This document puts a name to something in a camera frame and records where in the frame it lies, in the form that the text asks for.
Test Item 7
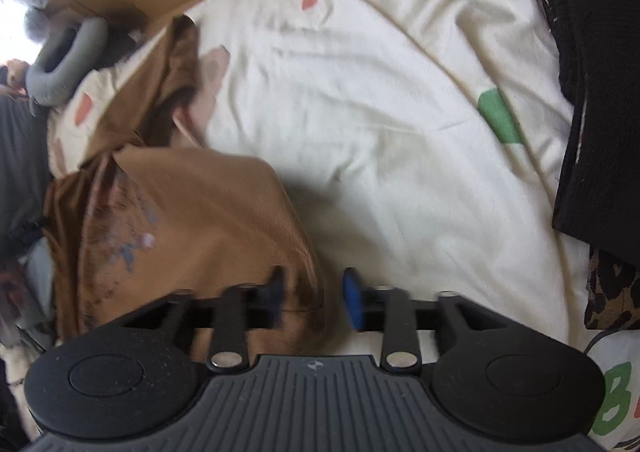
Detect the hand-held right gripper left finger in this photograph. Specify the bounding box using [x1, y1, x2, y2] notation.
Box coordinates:
[120, 266, 287, 374]

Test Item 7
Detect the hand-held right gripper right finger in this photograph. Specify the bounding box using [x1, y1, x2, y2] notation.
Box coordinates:
[341, 267, 506, 374]

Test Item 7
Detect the brown printed t-shirt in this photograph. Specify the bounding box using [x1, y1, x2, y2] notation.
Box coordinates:
[42, 14, 326, 363]

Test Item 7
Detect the cream printed blanket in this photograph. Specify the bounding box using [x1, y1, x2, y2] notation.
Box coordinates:
[47, 0, 640, 448]

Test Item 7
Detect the grey-blue cloth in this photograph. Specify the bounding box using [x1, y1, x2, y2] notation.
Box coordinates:
[22, 242, 56, 333]

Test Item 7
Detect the leopard print cloth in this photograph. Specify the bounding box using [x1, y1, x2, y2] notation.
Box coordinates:
[585, 247, 640, 333]

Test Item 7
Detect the dark grey pillow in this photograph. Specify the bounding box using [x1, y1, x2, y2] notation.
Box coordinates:
[0, 96, 53, 253]

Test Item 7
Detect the grey neck pillow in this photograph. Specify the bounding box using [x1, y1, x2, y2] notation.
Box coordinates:
[25, 16, 110, 107]

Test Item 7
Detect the black garment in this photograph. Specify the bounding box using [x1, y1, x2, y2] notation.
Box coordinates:
[519, 0, 640, 265]

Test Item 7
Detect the brown teddy bear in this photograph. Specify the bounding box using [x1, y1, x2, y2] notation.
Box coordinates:
[0, 59, 30, 97]

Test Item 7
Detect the grey fluffy pompom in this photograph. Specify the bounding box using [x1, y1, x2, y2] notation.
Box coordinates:
[22, 9, 53, 45]

